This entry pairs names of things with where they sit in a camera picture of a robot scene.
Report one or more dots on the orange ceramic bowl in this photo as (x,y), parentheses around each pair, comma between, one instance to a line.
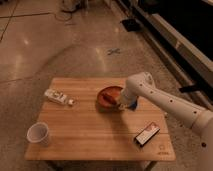
(107,98)

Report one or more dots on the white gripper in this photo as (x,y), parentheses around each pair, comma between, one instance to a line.
(122,106)

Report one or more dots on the black snack package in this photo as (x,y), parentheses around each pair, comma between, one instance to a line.
(146,134)

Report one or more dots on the white plastic cup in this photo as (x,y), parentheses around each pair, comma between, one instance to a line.
(39,133)

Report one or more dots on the blue sponge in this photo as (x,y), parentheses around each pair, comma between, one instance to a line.
(134,105)

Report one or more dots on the wooden table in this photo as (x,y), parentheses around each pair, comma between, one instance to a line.
(86,132)

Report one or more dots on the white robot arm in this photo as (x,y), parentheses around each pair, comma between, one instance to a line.
(193,116)

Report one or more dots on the white plastic bottle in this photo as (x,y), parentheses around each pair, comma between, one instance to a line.
(58,97)

